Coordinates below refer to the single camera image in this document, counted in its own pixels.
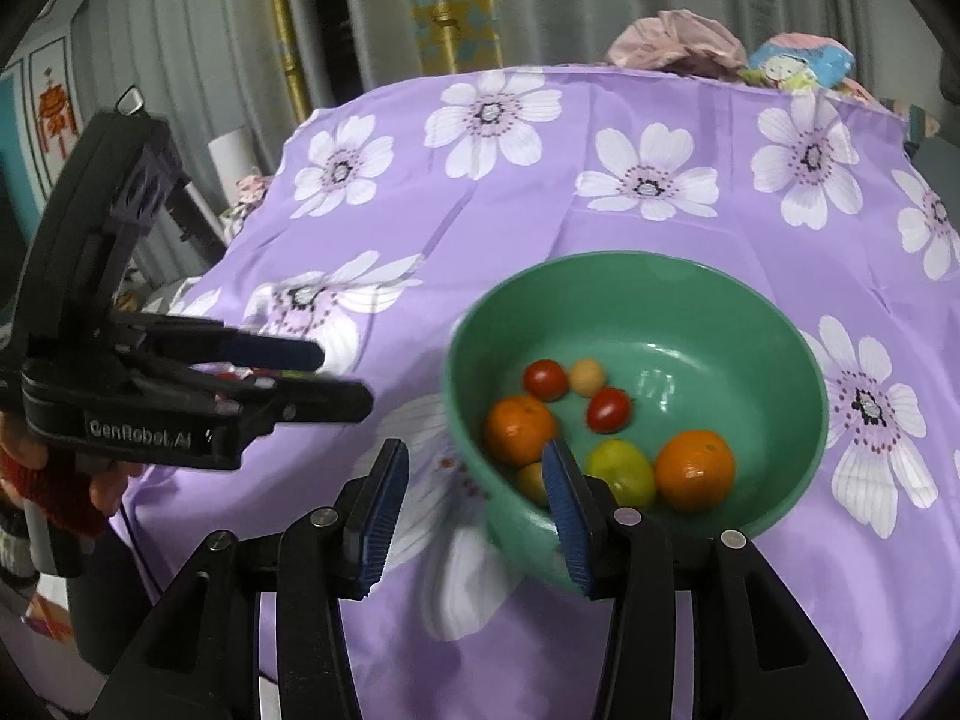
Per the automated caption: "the red knot wall decoration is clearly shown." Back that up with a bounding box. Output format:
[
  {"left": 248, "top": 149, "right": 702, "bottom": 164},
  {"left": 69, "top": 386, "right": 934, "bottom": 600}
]
[{"left": 35, "top": 67, "right": 81, "bottom": 164}]

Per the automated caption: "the cartoon print pillow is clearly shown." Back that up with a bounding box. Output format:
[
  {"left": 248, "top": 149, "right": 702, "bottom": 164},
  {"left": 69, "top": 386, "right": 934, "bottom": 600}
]
[{"left": 748, "top": 34, "right": 857, "bottom": 92}]

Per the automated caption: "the yellow patterned curtain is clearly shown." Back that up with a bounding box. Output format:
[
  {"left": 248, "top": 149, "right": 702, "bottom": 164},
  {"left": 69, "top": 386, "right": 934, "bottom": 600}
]
[{"left": 400, "top": 0, "right": 501, "bottom": 77}]

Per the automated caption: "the white cylinder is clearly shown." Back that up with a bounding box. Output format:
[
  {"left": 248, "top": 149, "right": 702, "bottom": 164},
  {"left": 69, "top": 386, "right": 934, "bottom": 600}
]
[{"left": 208, "top": 131, "right": 261, "bottom": 205}]

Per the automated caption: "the orange tangerine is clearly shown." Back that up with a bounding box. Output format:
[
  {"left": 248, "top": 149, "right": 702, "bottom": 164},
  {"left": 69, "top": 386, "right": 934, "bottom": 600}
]
[
  {"left": 655, "top": 429, "right": 737, "bottom": 514},
  {"left": 484, "top": 395, "right": 562, "bottom": 466}
]

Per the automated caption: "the person's left hand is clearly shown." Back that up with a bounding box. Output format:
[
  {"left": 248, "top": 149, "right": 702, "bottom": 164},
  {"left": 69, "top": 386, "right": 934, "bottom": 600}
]
[{"left": 0, "top": 416, "right": 145, "bottom": 539}]

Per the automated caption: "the green jujube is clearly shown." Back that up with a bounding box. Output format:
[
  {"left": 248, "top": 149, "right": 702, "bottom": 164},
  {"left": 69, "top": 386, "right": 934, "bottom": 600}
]
[{"left": 585, "top": 439, "right": 658, "bottom": 509}]

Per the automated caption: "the green plastic bowl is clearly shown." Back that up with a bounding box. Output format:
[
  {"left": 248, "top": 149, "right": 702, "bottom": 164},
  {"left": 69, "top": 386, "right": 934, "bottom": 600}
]
[{"left": 444, "top": 251, "right": 830, "bottom": 593}]

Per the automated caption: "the yellow-brown longan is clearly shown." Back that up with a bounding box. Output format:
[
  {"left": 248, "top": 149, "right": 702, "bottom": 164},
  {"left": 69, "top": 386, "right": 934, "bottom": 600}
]
[
  {"left": 516, "top": 462, "right": 552, "bottom": 507},
  {"left": 568, "top": 358, "right": 607, "bottom": 397}
]

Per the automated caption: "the red cherry tomato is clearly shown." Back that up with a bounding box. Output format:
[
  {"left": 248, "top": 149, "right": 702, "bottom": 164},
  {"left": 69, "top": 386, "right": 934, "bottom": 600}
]
[
  {"left": 523, "top": 360, "right": 569, "bottom": 402},
  {"left": 586, "top": 387, "right": 632, "bottom": 434}
]

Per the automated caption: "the black phone holder stand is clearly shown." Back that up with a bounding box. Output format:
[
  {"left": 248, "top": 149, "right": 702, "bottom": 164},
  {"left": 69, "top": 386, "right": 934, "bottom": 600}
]
[{"left": 115, "top": 87, "right": 228, "bottom": 265}]

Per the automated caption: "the gold pole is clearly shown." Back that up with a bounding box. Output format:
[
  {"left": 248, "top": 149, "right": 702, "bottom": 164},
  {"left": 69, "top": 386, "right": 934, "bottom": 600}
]
[{"left": 262, "top": 0, "right": 310, "bottom": 122}]

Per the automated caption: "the person's left forearm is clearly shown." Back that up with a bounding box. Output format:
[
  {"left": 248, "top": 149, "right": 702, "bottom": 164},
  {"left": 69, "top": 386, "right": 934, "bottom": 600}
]
[{"left": 0, "top": 499, "right": 40, "bottom": 582}]

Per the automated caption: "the floral cloth bundle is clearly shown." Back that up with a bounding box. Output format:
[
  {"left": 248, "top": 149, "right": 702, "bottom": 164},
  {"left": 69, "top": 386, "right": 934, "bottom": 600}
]
[{"left": 223, "top": 175, "right": 272, "bottom": 235}]

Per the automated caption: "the purple floral tablecloth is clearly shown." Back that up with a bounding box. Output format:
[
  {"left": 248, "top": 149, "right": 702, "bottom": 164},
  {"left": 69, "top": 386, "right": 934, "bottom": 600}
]
[{"left": 120, "top": 64, "right": 960, "bottom": 720}]

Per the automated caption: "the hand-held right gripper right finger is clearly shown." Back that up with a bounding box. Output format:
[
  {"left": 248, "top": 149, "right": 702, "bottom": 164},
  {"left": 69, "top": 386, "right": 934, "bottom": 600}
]
[{"left": 541, "top": 439, "right": 871, "bottom": 720}]

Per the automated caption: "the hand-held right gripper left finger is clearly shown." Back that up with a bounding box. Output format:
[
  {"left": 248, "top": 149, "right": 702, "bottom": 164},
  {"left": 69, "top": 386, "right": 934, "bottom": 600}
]
[{"left": 90, "top": 439, "right": 410, "bottom": 720}]

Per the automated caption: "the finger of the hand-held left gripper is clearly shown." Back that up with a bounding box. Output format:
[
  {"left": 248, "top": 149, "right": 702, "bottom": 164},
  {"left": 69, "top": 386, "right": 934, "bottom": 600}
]
[
  {"left": 187, "top": 371, "right": 374, "bottom": 437},
  {"left": 112, "top": 313, "right": 328, "bottom": 374}
]

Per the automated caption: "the pink cloth bundle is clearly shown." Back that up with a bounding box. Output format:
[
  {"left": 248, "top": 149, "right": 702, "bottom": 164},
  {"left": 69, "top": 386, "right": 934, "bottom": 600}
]
[{"left": 606, "top": 11, "right": 749, "bottom": 81}]

